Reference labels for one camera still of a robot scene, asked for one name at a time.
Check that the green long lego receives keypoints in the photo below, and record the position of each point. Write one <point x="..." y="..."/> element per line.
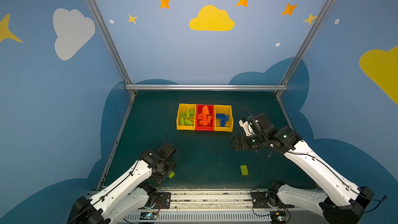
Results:
<point x="188" y="122"/>

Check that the large blue lego brick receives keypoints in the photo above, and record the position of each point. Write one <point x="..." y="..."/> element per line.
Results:
<point x="222" y="117"/>

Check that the left aluminium frame post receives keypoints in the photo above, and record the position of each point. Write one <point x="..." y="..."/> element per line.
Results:
<point x="99" y="20"/>

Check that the front aluminium rail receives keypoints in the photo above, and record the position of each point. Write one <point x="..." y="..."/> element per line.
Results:
<point x="218" y="206"/>

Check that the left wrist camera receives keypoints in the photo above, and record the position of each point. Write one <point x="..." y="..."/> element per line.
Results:
<point x="166" y="151"/>

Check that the right aluminium frame post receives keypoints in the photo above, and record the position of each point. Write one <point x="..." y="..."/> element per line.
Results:
<point x="310" y="36"/>

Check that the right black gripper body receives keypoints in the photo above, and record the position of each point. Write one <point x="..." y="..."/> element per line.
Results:
<point x="239" y="142"/>

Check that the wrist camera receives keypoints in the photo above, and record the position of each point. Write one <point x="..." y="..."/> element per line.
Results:
<point x="166" y="151"/>
<point x="259" y="125"/>

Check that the green small lego bottom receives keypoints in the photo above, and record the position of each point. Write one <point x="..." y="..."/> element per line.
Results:
<point x="171" y="175"/>

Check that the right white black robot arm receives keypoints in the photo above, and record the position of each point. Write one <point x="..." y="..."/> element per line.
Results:
<point x="340" y="201"/>

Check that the orange lego plane piece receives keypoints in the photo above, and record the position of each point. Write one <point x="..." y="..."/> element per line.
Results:
<point x="204" y="117"/>

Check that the yellow bin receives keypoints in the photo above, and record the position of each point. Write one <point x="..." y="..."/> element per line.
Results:
<point x="182" y="109"/>
<point x="224" y="109"/>

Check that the controller board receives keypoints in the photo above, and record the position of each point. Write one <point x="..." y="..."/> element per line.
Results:
<point x="150" y="216"/>
<point x="278" y="217"/>

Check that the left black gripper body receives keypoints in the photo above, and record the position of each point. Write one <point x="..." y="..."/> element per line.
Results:
<point x="165" y="170"/>

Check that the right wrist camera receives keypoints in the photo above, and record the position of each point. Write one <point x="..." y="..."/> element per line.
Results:
<point x="259" y="125"/>

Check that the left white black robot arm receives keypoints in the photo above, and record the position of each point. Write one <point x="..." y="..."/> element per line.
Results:
<point x="127" y="193"/>

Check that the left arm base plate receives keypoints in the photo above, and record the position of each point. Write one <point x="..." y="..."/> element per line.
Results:
<point x="161" y="200"/>

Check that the red middle bin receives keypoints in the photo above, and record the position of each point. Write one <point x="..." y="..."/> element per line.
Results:
<point x="199" y="128"/>

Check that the left controller board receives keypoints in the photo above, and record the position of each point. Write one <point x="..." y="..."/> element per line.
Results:
<point x="150" y="216"/>

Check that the right controller board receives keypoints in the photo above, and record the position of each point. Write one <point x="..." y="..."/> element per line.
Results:
<point x="278" y="217"/>

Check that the right yellow bin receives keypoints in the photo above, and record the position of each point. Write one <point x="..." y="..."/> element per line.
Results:
<point x="224" y="109"/>

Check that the aluminium frame post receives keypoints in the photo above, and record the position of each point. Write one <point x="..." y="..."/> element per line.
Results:
<point x="99" y="20"/>
<point x="310" y="36"/>

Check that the horizontal aluminium frame bar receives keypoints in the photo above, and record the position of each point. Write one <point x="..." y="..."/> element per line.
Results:
<point x="152" y="87"/>

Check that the left yellow bin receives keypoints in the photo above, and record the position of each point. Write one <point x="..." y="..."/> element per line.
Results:
<point x="182" y="109"/>

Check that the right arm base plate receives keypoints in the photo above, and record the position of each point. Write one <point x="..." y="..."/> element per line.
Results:
<point x="265" y="199"/>

